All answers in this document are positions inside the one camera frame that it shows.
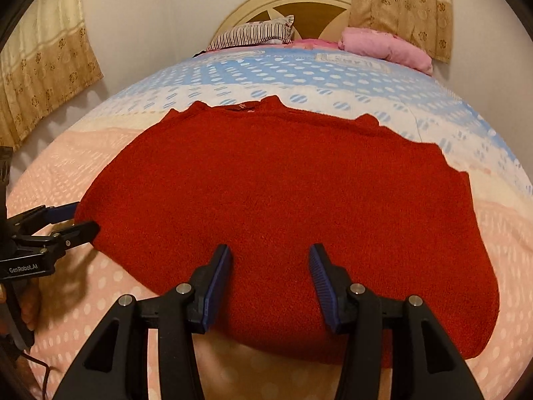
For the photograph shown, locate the red knitted sweater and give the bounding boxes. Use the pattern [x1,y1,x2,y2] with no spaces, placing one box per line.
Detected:
[76,96,500,364]

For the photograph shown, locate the person's left hand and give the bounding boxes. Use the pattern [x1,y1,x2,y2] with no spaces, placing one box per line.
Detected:
[18,278,42,330]

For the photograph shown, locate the patterned pink blue bedsheet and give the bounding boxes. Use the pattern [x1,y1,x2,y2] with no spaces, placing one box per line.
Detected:
[7,47,532,399]

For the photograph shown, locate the left beige patterned curtain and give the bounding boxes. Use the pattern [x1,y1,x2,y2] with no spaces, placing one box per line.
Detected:
[1,0,103,150]

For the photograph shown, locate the striped grey pillow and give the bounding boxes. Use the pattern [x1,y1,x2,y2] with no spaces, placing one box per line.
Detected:
[206,15,294,52]

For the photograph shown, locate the pink pillow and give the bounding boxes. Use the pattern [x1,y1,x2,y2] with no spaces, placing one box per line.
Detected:
[338,27,434,76]

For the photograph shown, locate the cream wooden headboard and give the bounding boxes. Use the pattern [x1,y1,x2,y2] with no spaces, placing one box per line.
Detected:
[216,0,351,42]

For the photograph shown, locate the black cable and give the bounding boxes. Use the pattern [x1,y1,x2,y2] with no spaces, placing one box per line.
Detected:
[20,348,53,400]

